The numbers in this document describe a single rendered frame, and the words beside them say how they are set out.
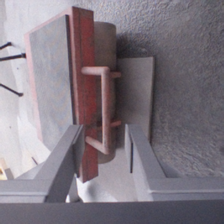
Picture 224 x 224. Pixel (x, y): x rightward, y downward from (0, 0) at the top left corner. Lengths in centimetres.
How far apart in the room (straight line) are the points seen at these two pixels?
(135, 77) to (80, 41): 13
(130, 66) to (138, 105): 8
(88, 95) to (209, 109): 19
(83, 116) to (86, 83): 6
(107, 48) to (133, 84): 9
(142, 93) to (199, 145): 14
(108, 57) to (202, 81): 17
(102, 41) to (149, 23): 9
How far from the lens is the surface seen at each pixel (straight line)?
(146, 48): 33
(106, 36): 32
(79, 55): 27
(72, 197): 67
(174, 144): 32
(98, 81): 32
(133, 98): 34
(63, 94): 30
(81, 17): 28
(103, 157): 37
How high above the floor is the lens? 26
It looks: 39 degrees down
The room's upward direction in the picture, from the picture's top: 103 degrees counter-clockwise
